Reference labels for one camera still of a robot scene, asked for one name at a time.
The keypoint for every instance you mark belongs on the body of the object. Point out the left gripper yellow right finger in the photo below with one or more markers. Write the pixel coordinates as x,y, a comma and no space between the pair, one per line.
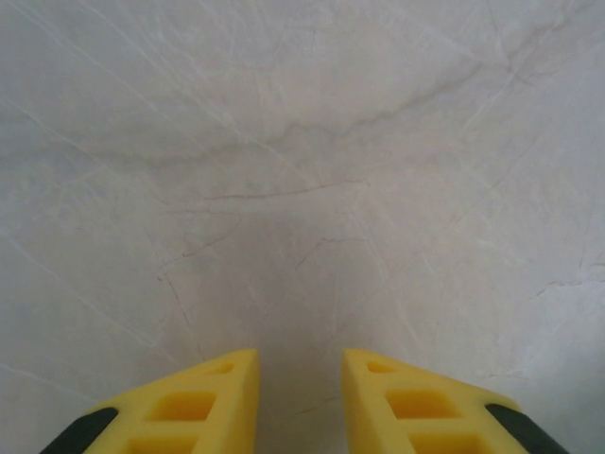
416,406

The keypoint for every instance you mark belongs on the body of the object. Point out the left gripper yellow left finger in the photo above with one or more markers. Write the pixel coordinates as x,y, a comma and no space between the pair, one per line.
189,406

